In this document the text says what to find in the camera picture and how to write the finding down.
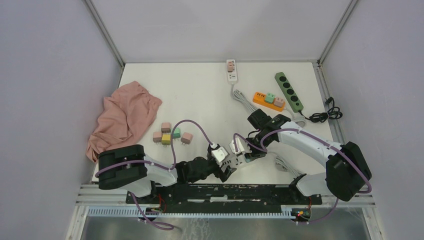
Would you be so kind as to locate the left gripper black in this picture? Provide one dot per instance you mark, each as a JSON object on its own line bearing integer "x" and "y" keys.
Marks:
{"x": 223, "y": 176}

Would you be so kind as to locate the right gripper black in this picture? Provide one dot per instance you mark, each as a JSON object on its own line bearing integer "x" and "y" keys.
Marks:
{"x": 254, "y": 153}

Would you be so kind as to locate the pink adapter plug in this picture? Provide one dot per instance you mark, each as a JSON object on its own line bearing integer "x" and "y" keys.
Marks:
{"x": 186, "y": 138}
{"x": 166, "y": 127}
{"x": 157, "y": 137}

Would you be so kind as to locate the green USB adapter plug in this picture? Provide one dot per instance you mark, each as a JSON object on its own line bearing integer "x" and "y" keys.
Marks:
{"x": 176, "y": 134}

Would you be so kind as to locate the green power strip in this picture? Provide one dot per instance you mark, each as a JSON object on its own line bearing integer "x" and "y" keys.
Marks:
{"x": 288, "y": 92}

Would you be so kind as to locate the yellow adapter plug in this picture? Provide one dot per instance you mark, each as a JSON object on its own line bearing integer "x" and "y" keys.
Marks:
{"x": 166, "y": 139}

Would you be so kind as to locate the white slim power strip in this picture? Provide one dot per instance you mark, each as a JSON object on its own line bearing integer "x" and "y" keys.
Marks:
{"x": 232, "y": 77}

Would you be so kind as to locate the white USB power strip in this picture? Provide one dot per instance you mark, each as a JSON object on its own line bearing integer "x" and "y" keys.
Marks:
{"x": 236, "y": 161}

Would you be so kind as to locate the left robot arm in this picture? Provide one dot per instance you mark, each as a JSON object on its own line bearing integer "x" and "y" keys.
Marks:
{"x": 130, "y": 169}

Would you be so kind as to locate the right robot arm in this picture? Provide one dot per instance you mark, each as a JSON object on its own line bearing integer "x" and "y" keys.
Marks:
{"x": 346, "y": 170}

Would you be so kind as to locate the orange power strip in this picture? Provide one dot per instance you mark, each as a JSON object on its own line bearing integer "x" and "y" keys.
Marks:
{"x": 259, "y": 97}

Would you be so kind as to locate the pink adapter on orange strip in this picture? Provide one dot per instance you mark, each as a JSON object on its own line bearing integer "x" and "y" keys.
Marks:
{"x": 279, "y": 102}

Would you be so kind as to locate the green adapter on orange strip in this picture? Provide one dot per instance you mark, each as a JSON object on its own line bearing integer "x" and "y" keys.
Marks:
{"x": 269, "y": 98}

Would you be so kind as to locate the pink adapter on white strip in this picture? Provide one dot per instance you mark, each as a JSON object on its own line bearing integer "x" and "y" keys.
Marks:
{"x": 230, "y": 66}

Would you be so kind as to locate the pink cloth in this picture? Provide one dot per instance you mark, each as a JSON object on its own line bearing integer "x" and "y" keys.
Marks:
{"x": 128, "y": 114}

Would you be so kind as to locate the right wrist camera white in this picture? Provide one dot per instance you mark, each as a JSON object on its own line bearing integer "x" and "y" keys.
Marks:
{"x": 239, "y": 146}

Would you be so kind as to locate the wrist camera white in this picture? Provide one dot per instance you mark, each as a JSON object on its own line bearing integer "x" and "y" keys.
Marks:
{"x": 239, "y": 146}
{"x": 218, "y": 153}

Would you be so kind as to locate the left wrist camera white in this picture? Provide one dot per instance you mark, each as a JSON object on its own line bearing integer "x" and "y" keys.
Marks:
{"x": 218, "y": 153}

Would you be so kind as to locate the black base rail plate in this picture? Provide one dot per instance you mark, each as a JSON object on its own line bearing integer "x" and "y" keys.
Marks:
{"x": 227, "y": 198}

